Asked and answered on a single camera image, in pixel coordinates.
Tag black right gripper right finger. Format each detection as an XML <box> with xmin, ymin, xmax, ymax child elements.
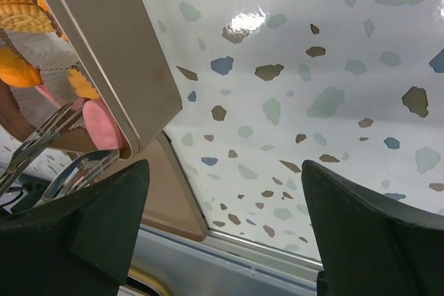
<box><xmin>301</xmin><ymin>160</ymin><xmax>443</xmax><ymax>295</ymax></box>

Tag gold tin lid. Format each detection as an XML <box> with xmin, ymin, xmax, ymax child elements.
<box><xmin>141</xmin><ymin>133</ymin><xmax>208</xmax><ymax>242</ymax></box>

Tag orange fish cookie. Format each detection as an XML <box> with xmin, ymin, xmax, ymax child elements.
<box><xmin>0</xmin><ymin>48</ymin><xmax>43</xmax><ymax>88</ymax></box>

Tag silver metal tongs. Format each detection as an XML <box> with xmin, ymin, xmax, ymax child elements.
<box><xmin>1</xmin><ymin>99</ymin><xmax>120</xmax><ymax>217</ymax></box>

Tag pink round cookie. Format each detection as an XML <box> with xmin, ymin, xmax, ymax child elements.
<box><xmin>35</xmin><ymin>84</ymin><xmax>61</xmax><ymax>108</ymax></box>
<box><xmin>83</xmin><ymin>99</ymin><xmax>124</xmax><ymax>150</ymax></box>

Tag gold cookie tin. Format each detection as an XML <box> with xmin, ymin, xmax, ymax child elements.
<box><xmin>1</xmin><ymin>0</ymin><xmax>182</xmax><ymax>159</ymax></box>

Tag orange maple leaf cookie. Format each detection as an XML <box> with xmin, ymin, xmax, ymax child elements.
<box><xmin>67</xmin><ymin>68</ymin><xmax>100</xmax><ymax>99</ymax></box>

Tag yellow sandwich cookie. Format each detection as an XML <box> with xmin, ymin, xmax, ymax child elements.
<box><xmin>1</xmin><ymin>0</ymin><xmax>55</xmax><ymax>33</ymax></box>

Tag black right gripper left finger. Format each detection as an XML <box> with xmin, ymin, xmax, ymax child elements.
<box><xmin>1</xmin><ymin>159</ymin><xmax>150</xmax><ymax>295</ymax></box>

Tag aluminium front rail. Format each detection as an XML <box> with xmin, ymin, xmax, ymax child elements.
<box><xmin>131</xmin><ymin>226</ymin><xmax>323</xmax><ymax>295</ymax></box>

